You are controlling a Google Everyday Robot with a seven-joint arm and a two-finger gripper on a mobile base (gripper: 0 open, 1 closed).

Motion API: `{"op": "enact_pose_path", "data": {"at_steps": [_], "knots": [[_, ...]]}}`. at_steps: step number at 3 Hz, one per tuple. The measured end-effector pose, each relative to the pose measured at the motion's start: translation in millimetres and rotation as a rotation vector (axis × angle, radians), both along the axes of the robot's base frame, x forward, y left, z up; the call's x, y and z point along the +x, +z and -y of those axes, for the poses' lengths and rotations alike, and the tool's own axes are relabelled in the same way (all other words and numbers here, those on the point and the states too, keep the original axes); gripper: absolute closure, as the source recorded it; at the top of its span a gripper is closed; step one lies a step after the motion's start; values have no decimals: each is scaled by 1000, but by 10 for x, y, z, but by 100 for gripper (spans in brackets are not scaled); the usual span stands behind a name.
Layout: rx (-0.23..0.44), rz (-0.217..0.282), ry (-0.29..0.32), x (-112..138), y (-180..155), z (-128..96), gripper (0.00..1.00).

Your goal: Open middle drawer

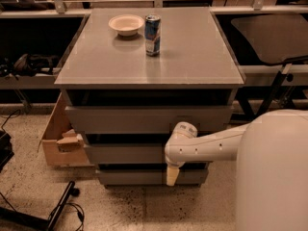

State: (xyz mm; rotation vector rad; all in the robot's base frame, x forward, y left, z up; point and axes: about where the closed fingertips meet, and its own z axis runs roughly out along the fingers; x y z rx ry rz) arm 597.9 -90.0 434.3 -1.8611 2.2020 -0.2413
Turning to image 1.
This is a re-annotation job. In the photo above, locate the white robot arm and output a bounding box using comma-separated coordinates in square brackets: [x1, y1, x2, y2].
[165, 110, 308, 231]

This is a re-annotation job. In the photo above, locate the black stand with cable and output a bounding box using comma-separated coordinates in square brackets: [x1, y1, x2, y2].
[0, 180, 86, 231]

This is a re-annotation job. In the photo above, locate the cardboard box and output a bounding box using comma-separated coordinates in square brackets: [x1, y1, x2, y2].
[40, 95, 90, 167]

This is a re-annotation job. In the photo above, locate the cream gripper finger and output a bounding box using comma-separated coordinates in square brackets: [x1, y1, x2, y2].
[167, 167, 180, 187]

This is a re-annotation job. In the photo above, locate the black headset on shelf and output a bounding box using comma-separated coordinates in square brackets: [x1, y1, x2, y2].
[0, 54, 60, 77]

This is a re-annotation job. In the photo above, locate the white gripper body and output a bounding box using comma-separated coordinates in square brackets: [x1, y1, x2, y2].
[169, 122, 197, 169]

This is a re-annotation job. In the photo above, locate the white bowl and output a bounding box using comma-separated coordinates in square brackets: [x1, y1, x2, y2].
[109, 14, 144, 37]

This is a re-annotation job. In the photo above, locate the grey drawer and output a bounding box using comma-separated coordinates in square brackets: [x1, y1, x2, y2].
[85, 143, 165, 165]
[65, 106, 232, 134]
[97, 169, 209, 186]

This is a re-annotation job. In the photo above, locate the black device at left edge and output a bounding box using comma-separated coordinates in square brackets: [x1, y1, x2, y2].
[0, 109, 22, 172]

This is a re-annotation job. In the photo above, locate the blue silver drink can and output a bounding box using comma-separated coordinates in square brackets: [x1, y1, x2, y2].
[144, 14, 161, 56]

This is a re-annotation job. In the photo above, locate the grey top drawer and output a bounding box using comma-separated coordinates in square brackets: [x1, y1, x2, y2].
[65, 106, 232, 134]

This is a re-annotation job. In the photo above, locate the grey drawer cabinet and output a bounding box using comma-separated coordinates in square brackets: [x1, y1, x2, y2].
[56, 7, 244, 178]

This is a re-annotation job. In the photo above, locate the black chair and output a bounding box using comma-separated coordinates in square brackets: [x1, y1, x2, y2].
[231, 13, 308, 120]

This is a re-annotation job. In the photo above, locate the grey bottom drawer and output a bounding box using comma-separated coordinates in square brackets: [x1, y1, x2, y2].
[97, 169, 209, 186]

